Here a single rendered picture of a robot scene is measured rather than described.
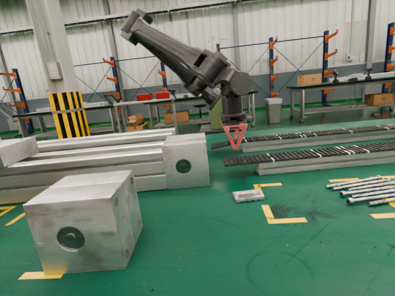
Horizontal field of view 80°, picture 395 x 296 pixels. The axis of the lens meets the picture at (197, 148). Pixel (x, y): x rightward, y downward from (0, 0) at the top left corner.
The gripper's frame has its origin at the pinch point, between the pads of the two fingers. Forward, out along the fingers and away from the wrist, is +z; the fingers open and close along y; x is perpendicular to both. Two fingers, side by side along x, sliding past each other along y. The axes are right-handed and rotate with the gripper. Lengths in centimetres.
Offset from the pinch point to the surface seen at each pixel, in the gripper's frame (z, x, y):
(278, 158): -0.5, 7.4, 20.4
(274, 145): 1.4, 11.6, 1.2
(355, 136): 1.1, 35.7, 0.4
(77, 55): -170, -431, -762
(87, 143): -5.2, -41.7, 6.9
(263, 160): -0.7, 3.9, 21.0
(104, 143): -4.9, -36.7, 6.7
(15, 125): 45, -719, -768
